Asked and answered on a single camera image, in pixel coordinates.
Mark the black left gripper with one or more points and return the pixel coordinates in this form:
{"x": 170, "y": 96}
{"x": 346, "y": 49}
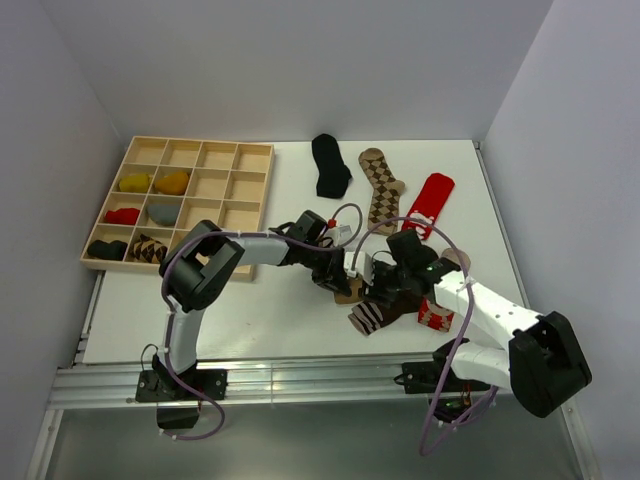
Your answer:
{"x": 333, "y": 276}

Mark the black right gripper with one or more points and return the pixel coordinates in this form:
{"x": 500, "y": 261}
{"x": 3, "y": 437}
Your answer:
{"x": 378, "y": 293}

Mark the tan ribbed sock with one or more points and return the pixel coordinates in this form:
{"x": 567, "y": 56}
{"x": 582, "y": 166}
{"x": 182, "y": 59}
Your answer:
{"x": 354, "y": 296}

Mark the dark brown striped sock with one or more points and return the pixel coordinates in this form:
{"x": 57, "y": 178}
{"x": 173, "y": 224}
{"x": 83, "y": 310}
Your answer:
{"x": 368, "y": 317}

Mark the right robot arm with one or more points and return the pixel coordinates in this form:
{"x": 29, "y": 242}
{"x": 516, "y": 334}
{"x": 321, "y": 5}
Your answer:
{"x": 536, "y": 356}

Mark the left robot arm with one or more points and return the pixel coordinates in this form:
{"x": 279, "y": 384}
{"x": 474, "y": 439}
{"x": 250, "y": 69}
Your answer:
{"x": 195, "y": 273}

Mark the red reindeer sock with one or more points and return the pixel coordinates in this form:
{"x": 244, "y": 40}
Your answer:
{"x": 432, "y": 198}
{"x": 431, "y": 314}

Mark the brown argyle sock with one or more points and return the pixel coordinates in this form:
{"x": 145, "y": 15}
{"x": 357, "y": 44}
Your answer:
{"x": 387, "y": 190}

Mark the rolled grey sock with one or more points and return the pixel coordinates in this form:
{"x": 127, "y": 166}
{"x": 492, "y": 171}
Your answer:
{"x": 164, "y": 215}

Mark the rolled orange sock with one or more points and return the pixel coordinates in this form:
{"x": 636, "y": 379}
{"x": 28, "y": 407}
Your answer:
{"x": 174, "y": 184}

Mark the rolled argyle sock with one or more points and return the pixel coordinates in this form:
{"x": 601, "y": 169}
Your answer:
{"x": 148, "y": 250}

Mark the wooden compartment tray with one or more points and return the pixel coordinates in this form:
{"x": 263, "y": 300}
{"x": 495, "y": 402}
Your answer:
{"x": 228, "y": 185}

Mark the rolled red sock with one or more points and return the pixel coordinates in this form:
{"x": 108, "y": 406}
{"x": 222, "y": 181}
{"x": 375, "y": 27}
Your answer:
{"x": 122, "y": 216}

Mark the rolled black sock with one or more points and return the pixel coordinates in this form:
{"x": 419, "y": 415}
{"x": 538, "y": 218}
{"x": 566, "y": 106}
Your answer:
{"x": 110, "y": 251}

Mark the rolled yellow sock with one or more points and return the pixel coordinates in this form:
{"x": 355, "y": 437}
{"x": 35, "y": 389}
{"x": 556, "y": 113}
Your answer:
{"x": 135, "y": 183}

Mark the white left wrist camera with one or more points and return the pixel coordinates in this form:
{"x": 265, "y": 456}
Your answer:
{"x": 338, "y": 234}

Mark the aluminium frame rail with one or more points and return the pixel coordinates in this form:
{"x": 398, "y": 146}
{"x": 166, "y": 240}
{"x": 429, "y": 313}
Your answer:
{"x": 300, "y": 380}

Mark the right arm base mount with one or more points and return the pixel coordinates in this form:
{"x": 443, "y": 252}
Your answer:
{"x": 423, "y": 377}

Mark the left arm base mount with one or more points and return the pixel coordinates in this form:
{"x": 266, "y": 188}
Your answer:
{"x": 178, "y": 409}

